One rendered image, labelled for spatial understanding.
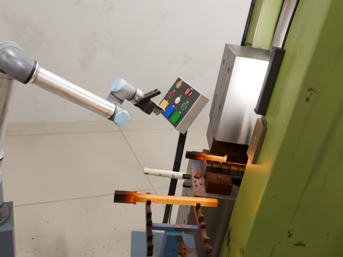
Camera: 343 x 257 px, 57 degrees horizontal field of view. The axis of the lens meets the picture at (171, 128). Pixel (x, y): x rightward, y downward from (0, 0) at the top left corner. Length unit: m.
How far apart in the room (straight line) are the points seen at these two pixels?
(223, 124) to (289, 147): 0.40
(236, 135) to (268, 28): 0.56
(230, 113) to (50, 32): 2.74
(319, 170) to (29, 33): 3.24
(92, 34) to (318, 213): 3.15
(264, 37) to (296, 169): 0.75
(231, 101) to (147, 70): 2.82
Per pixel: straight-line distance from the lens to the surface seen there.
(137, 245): 1.54
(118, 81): 1.81
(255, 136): 1.35
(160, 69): 4.23
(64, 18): 3.82
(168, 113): 2.13
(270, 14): 1.70
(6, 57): 1.53
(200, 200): 1.40
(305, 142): 1.18
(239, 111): 1.46
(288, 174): 1.22
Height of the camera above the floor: 1.81
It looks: 25 degrees down
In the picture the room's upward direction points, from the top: 10 degrees clockwise
